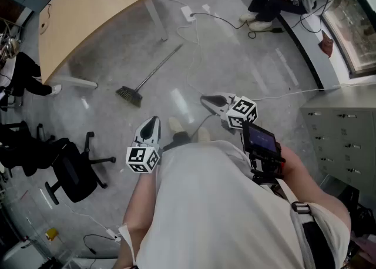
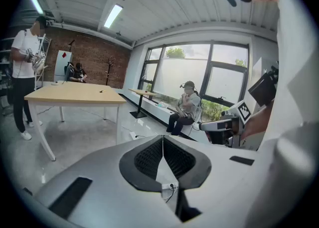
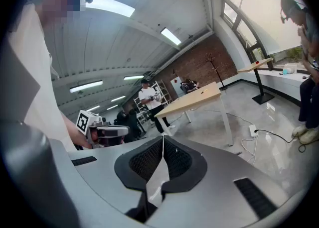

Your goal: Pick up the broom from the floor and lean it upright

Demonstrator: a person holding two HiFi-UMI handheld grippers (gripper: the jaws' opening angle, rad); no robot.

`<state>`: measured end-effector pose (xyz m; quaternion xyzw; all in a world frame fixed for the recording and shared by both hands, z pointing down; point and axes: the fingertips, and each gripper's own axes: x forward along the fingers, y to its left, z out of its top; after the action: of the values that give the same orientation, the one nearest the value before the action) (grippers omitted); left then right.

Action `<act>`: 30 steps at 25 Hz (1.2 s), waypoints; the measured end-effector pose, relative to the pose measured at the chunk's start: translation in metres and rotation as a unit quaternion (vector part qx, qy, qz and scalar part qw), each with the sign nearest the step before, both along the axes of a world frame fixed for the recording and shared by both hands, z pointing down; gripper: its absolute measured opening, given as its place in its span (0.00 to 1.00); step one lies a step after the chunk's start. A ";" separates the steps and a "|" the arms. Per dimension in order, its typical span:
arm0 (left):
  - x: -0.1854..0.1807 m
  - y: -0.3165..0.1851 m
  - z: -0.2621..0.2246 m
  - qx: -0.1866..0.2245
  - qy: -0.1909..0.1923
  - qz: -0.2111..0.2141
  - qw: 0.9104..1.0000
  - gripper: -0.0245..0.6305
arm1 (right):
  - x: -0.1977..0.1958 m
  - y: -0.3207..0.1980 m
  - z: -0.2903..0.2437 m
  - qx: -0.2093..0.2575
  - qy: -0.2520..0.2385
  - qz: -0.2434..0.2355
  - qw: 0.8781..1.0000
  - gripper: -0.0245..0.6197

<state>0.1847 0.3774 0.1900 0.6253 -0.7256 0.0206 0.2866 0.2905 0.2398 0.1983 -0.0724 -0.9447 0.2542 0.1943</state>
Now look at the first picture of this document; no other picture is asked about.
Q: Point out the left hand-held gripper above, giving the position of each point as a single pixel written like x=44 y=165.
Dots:
x=144 y=159

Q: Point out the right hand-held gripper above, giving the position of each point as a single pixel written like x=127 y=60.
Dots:
x=241 y=112

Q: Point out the person's left forearm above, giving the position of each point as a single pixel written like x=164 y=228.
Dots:
x=141 y=200

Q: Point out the person's right forearm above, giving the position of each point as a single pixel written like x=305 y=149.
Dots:
x=317 y=185

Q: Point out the person's left shoe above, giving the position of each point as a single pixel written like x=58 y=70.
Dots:
x=175 y=124

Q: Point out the person's shoe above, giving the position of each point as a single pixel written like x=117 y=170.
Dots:
x=249 y=16
x=56 y=89
x=261 y=25
x=203 y=134
x=175 y=124

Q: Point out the person's black trousers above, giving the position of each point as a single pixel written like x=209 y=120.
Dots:
x=179 y=138

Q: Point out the person's right shoe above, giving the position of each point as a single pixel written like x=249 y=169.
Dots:
x=203 y=134

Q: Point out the black chest-mounted monitor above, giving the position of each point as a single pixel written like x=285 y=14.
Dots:
x=261 y=138

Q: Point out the black office chair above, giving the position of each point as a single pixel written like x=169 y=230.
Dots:
x=73 y=174
x=20 y=153

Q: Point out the black power adapter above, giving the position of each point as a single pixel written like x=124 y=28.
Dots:
x=277 y=30

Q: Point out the white power strip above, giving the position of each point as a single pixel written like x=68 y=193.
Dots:
x=113 y=235
x=188 y=13

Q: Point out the person's white shirt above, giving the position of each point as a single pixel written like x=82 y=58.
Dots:
x=220 y=203

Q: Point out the red cloth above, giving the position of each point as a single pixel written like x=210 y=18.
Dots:
x=326 y=45

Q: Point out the grey locker cabinet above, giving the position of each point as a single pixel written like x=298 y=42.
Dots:
x=337 y=132

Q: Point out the light wooden desk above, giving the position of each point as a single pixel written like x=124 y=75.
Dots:
x=88 y=12

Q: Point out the small yellow object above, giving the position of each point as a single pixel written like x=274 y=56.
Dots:
x=51 y=233

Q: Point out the window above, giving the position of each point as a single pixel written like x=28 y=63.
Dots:
x=352 y=27

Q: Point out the black bag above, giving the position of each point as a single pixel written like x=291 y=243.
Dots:
x=352 y=203

